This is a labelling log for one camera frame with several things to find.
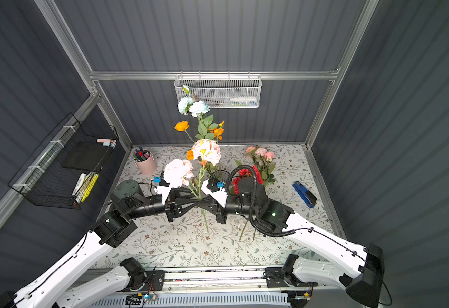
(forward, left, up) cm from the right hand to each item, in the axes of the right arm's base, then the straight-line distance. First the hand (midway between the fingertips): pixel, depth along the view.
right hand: (201, 202), depth 60 cm
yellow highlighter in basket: (+12, +42, -4) cm, 44 cm away
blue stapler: (+21, -47, -30) cm, 59 cm away
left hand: (-1, +1, +4) cm, 4 cm away
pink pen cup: (+35, +36, -21) cm, 54 cm away
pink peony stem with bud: (+48, -21, -27) cm, 59 cm away
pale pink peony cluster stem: (+41, -25, -22) cm, 53 cm away
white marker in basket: (+9, +47, -3) cm, 48 cm away
